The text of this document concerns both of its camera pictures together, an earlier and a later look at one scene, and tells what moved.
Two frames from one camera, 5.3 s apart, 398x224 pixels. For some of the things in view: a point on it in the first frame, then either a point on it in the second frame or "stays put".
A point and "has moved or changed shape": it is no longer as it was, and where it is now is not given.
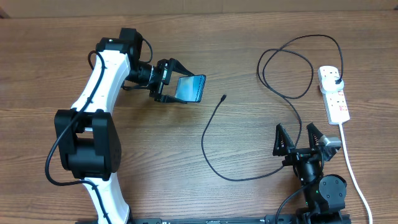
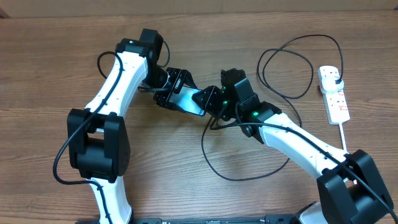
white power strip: x=334 y=103 stays put
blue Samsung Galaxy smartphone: x=190 y=88 has moved or changed shape
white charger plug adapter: x=328 y=84 stays put
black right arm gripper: x=295 y=154 to x=212 y=94
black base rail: x=323 y=218 stays put
